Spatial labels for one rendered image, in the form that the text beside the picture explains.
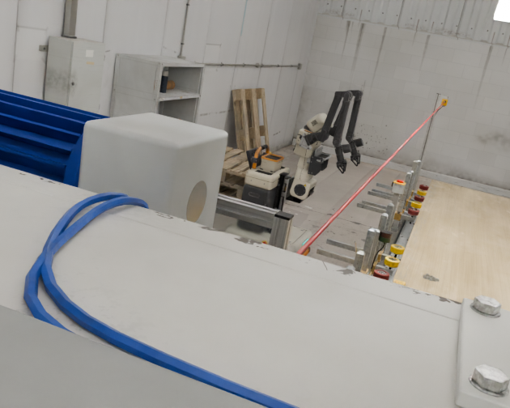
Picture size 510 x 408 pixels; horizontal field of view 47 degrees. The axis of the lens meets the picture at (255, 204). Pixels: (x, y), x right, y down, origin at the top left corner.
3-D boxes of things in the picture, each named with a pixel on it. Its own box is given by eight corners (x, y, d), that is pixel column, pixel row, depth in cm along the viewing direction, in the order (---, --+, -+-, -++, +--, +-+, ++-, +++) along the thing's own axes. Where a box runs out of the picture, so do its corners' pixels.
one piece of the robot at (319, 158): (302, 172, 498) (308, 147, 492) (311, 167, 523) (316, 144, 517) (320, 177, 493) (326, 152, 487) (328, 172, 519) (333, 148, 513)
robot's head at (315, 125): (304, 123, 492) (318, 112, 486) (311, 121, 511) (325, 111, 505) (314, 137, 492) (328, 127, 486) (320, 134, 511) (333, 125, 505)
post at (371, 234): (345, 320, 287) (368, 228, 274) (346, 317, 290) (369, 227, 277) (352, 322, 286) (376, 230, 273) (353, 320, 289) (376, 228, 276)
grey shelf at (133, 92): (97, 222, 548) (116, 53, 505) (146, 202, 631) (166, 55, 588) (138, 235, 536) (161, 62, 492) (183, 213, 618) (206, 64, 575)
